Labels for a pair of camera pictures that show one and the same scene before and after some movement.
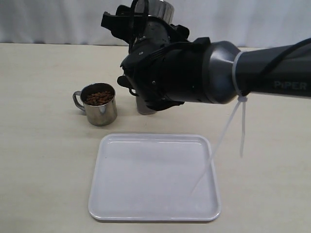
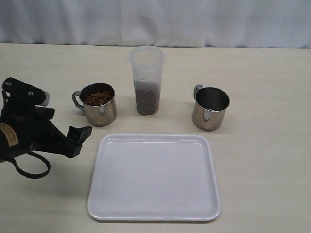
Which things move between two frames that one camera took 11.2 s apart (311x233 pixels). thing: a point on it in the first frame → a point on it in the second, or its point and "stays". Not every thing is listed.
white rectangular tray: [154, 177] stays
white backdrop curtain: [247, 23] stays
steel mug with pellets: [100, 101] stays
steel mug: [156, 8] → [209, 107]
